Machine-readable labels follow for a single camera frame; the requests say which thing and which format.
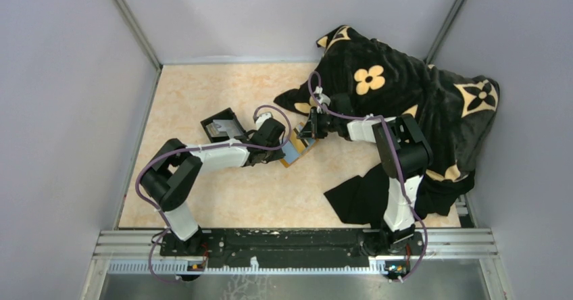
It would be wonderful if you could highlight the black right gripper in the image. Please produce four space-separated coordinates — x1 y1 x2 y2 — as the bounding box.
297 109 340 139

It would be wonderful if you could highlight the gold credit card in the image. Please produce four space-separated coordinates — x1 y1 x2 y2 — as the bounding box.
289 127 315 153

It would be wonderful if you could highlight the blue credit card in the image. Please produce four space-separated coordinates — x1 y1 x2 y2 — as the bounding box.
280 140 300 168

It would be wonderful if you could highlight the white card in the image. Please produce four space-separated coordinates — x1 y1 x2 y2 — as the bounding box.
206 120 243 139

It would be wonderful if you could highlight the black plastic box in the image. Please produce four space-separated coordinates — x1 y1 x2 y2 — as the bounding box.
200 107 246 143

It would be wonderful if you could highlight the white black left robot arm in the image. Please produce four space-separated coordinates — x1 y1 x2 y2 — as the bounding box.
136 118 288 255

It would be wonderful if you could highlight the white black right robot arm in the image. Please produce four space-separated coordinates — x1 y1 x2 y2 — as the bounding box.
297 91 432 254

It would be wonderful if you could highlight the black floral blanket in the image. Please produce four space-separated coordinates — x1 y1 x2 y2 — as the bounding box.
274 24 501 216

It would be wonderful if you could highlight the black cloth piece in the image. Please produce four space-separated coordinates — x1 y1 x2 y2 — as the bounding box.
324 164 389 228

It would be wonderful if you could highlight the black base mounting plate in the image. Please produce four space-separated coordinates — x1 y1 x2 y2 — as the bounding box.
159 228 422 269

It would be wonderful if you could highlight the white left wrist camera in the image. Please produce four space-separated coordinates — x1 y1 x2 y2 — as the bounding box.
253 112 273 130

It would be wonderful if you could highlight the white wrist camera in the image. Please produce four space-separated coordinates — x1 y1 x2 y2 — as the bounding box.
311 86 331 113
253 112 273 130

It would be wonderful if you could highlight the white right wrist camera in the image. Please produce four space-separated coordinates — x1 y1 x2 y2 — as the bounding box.
311 86 331 113

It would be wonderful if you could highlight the aluminium front rail frame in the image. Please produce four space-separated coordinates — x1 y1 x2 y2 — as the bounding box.
93 228 498 276

